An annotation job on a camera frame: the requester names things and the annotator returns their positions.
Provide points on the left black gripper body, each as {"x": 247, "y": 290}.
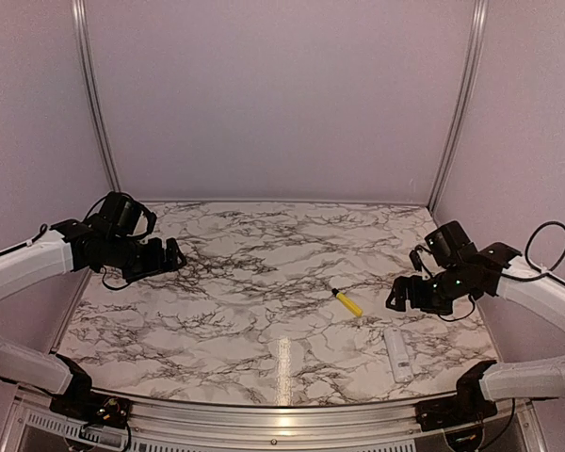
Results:
{"x": 135, "y": 262}

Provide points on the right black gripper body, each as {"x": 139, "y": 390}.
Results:
{"x": 436, "y": 299}

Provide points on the white remote control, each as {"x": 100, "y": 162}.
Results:
{"x": 398, "y": 355}

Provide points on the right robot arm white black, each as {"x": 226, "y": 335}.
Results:
{"x": 450, "y": 267}

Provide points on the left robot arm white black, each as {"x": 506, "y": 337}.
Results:
{"x": 116, "y": 232}

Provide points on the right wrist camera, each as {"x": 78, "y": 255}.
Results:
{"x": 416, "y": 259}

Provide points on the yellow handled screwdriver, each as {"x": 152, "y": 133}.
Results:
{"x": 347, "y": 302}

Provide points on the front aluminium rail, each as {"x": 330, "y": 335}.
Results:
{"x": 416, "y": 424}

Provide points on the left aluminium frame post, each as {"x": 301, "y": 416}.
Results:
{"x": 81, "y": 30}

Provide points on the aluminium frame post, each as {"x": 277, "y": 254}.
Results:
{"x": 81, "y": 30}
{"x": 465, "y": 93}

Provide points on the right aluminium frame post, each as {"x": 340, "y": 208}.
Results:
{"x": 465, "y": 93}

